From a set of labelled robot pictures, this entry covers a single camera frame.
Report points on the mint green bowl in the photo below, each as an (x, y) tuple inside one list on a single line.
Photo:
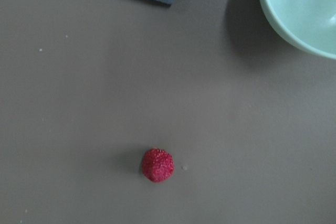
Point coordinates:
[(308, 25)]

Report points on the red strawberry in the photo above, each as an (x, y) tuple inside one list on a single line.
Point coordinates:
[(157, 165)]

